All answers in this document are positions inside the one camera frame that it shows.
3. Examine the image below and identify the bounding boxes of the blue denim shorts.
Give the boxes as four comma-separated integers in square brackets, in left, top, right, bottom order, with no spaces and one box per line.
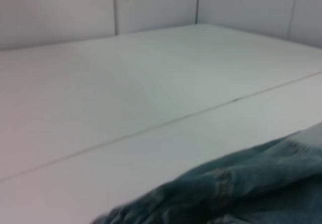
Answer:
[92,122,322,224]

